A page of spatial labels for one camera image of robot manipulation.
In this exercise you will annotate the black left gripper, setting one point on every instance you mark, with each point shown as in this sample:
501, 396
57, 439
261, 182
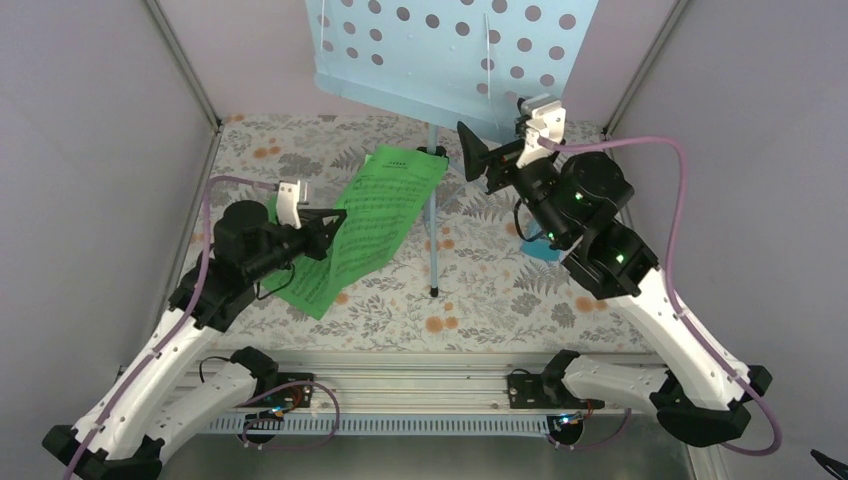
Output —
312, 221

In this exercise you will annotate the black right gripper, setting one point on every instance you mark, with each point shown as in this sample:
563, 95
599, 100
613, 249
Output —
476, 158

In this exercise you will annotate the green sheet music page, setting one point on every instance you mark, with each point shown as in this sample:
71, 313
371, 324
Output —
383, 200
310, 286

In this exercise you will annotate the light blue music stand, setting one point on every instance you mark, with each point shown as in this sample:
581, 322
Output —
441, 62

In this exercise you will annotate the blue metronome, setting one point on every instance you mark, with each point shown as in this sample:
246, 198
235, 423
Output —
541, 250

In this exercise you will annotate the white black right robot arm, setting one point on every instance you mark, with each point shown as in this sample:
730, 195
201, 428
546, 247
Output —
700, 393

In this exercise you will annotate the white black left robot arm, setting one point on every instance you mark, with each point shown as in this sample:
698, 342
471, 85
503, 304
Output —
135, 428

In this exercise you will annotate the floral patterned table mat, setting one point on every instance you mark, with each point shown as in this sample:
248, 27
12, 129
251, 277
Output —
469, 287

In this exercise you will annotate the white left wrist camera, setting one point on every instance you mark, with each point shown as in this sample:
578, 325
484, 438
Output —
290, 195

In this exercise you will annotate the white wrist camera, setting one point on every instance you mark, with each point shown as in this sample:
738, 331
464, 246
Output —
290, 195
540, 118

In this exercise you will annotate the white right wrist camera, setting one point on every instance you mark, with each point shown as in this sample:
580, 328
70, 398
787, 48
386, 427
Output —
540, 118

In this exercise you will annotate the aluminium mounting rail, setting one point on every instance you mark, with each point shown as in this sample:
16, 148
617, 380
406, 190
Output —
362, 382

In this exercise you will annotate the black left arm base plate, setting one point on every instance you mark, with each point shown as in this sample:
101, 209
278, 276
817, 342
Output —
293, 397

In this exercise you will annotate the slotted grey cable duct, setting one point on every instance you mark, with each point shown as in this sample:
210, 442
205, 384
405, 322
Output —
384, 424

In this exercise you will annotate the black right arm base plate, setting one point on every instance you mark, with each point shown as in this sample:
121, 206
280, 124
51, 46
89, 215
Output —
525, 391

